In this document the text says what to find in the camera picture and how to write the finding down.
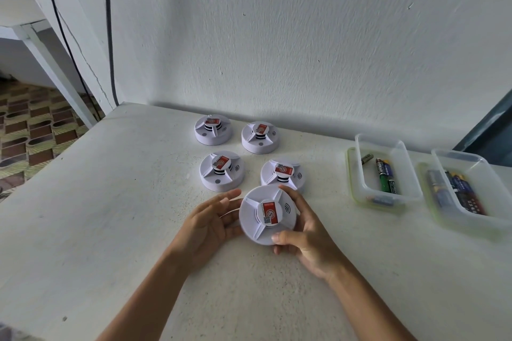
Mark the clear plastic container green rim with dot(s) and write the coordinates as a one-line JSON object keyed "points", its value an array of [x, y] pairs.
{"points": [[490, 189], [408, 177]]}

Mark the white round smoke detector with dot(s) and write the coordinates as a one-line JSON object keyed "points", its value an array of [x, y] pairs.
{"points": [[268, 177], [208, 136], [256, 145], [216, 181], [256, 229]]}

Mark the person's right thumb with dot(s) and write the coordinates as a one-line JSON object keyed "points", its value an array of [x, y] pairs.
{"points": [[286, 238]]}

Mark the dark frame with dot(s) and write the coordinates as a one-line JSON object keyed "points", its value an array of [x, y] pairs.
{"points": [[492, 133]]}

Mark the person's left forearm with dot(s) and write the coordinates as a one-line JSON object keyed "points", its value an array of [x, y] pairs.
{"points": [[152, 300]]}

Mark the grey battery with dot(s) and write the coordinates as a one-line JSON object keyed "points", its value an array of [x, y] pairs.
{"points": [[436, 189]]}

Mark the blue black battery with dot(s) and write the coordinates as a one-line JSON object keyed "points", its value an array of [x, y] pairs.
{"points": [[392, 177]]}

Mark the small white gold battery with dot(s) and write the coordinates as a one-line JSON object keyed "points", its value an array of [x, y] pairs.
{"points": [[367, 159]]}

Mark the person's right hand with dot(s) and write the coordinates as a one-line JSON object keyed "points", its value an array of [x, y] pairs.
{"points": [[316, 245]]}

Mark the white wooden table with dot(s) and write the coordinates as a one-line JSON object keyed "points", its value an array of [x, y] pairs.
{"points": [[44, 57]]}

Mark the green black battery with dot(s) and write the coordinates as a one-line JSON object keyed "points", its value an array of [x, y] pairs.
{"points": [[383, 179]]}

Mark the person's left hand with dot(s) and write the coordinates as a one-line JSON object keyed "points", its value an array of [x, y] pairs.
{"points": [[204, 229]]}

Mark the blue gold battery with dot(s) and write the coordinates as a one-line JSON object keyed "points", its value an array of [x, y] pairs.
{"points": [[380, 200]]}

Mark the person's right forearm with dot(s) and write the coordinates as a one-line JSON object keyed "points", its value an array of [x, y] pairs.
{"points": [[368, 308]]}

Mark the dark blue battery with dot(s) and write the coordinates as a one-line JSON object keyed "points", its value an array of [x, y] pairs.
{"points": [[460, 187], [474, 203]]}

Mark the person's left thumb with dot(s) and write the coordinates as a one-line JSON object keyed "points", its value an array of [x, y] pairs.
{"points": [[226, 197]]}

